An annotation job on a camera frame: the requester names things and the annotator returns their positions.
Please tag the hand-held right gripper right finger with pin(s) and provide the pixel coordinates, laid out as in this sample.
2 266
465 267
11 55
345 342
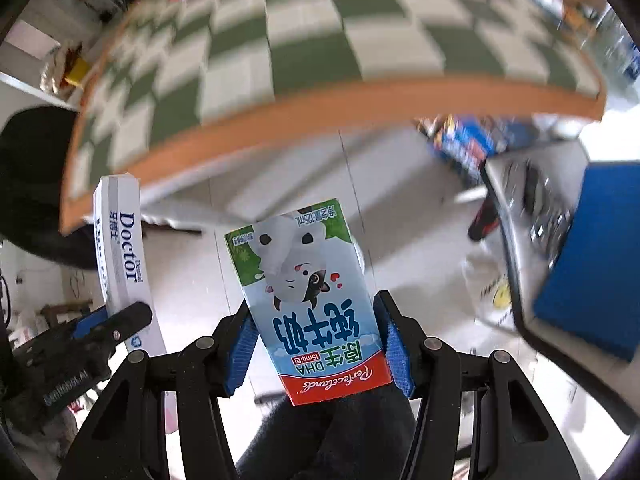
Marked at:
397 355

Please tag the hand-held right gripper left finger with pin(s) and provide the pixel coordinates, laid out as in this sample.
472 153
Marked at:
240 355

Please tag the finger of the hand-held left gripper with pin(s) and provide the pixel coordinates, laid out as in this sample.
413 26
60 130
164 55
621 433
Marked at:
120 322

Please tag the small cartoon milk carton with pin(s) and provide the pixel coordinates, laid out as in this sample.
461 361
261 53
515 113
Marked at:
300 300

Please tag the long white toothpaste box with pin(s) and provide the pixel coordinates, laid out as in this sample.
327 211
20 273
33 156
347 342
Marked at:
125 240

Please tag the white yellow print plastic bag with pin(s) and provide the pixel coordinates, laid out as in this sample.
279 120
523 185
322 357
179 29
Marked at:
492 290

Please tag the red black object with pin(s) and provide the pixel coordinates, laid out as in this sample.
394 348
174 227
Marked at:
482 220

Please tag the black framed grey chair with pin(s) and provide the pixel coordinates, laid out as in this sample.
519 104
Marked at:
515 240

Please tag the black office chair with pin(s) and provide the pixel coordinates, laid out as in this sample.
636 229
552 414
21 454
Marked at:
35 175

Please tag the round metal part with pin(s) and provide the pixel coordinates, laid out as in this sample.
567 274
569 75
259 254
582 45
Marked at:
542 210

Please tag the blue seat cushion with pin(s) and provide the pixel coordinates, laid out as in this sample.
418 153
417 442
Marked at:
590 260

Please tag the blue printed packaging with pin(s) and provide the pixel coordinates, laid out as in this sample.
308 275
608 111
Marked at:
465 140

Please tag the yellow bin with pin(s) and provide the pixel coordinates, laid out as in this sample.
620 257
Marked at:
77 72

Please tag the orange edged table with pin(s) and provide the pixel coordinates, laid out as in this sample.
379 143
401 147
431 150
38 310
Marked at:
350 105

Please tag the pile of blankets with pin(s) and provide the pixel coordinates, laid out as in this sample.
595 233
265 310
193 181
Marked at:
52 67

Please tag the green checkered table mat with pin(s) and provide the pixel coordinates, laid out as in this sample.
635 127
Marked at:
310 35

